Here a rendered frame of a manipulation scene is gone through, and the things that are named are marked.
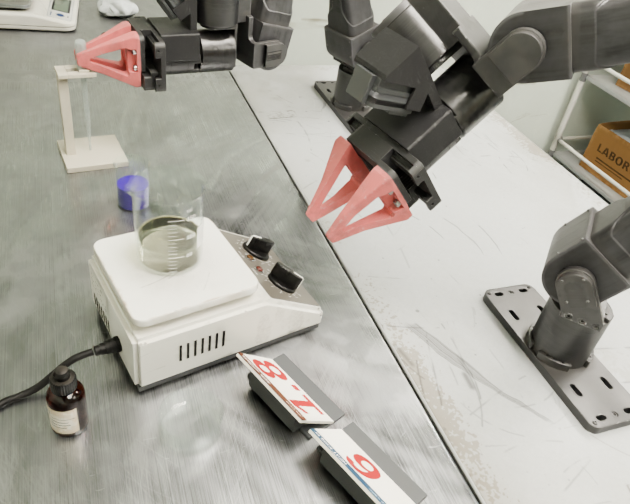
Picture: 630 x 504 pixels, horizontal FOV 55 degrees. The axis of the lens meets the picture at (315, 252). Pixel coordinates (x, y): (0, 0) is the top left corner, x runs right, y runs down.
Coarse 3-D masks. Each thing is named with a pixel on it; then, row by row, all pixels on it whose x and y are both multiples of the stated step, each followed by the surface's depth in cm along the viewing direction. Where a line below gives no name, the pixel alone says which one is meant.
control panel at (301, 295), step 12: (228, 240) 64; (240, 240) 66; (240, 252) 63; (252, 264) 62; (264, 264) 64; (264, 276) 61; (264, 288) 58; (276, 288) 60; (300, 288) 64; (288, 300) 59; (300, 300) 61; (312, 300) 63
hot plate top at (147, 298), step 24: (120, 240) 57; (216, 240) 59; (120, 264) 55; (216, 264) 57; (240, 264) 57; (120, 288) 52; (144, 288) 53; (168, 288) 53; (192, 288) 54; (216, 288) 54; (240, 288) 54; (144, 312) 50; (168, 312) 51; (192, 312) 52
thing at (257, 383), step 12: (276, 360) 59; (288, 360) 60; (252, 372) 53; (288, 372) 58; (300, 372) 59; (252, 384) 56; (264, 384) 52; (300, 384) 58; (312, 384) 58; (264, 396) 55; (276, 396) 52; (312, 396) 57; (324, 396) 57; (276, 408) 54; (288, 408) 51; (324, 408) 56; (336, 408) 56; (288, 420) 53; (300, 420) 50; (312, 420) 51; (324, 420) 53; (336, 420) 55
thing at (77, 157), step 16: (64, 80) 76; (64, 96) 78; (64, 112) 79; (64, 128) 80; (64, 144) 85; (80, 144) 85; (96, 144) 86; (112, 144) 86; (64, 160) 81; (80, 160) 82; (96, 160) 82; (112, 160) 83
